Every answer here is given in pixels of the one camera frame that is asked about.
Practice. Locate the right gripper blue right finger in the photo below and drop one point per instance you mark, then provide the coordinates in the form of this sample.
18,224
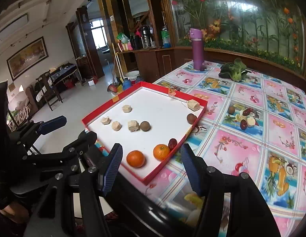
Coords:
196,170

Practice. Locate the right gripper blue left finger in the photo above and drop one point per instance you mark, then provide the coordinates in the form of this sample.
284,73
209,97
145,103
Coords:
108,168

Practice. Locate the orange tangerine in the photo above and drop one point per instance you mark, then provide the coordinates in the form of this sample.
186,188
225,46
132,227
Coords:
135,159
161,151

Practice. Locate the left hand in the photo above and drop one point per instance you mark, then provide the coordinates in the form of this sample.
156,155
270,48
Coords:
15,212

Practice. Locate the red jujube lone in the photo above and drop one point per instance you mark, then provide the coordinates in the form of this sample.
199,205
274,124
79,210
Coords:
172,144

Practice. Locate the red white tray box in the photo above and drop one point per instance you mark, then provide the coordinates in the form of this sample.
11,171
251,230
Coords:
140,118

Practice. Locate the brown longan far right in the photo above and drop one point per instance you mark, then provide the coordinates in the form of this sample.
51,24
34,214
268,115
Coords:
191,118

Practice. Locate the beige yam chunk large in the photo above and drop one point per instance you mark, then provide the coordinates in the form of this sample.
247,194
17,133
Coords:
193,105

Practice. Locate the red jujube in pile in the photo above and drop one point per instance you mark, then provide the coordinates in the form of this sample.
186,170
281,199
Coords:
243,124

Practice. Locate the brown longan by pile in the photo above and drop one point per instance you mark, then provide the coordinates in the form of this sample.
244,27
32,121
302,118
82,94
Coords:
231,110

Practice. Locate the beige yam chunk left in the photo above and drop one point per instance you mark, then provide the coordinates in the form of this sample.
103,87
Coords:
251,122

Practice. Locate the red jujube upper pile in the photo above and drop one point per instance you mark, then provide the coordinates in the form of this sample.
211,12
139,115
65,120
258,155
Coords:
247,112

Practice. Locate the colourful fruit tablecloth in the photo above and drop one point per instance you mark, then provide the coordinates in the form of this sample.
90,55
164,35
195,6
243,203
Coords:
273,152

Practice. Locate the green bok choy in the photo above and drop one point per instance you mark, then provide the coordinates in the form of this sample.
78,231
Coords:
236,70

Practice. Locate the green plastic bottle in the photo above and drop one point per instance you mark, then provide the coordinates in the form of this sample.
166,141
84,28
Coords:
165,37

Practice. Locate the purple thermos bottle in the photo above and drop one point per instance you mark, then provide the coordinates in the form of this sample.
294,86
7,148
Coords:
197,48

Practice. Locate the wooden cabinet shelf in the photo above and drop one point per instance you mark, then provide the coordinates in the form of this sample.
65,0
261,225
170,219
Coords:
140,44

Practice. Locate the flower aquarium panel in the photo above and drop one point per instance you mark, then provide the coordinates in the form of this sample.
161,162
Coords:
274,30

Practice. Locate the framed wall painting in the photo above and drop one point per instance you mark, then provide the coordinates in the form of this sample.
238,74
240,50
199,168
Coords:
27,57

